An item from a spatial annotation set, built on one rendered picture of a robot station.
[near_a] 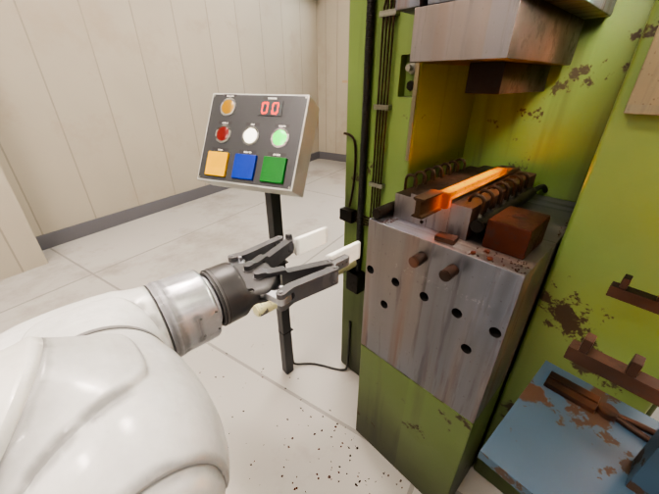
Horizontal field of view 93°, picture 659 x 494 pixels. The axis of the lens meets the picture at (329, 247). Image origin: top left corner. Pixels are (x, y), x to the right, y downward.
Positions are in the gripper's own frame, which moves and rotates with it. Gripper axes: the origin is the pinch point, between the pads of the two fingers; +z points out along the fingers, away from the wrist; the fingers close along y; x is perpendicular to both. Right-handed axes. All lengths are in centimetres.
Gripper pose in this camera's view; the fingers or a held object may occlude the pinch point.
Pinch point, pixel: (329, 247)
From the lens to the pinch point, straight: 50.8
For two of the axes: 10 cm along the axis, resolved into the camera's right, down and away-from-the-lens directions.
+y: 6.8, 3.4, -6.4
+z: 7.3, -3.2, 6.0
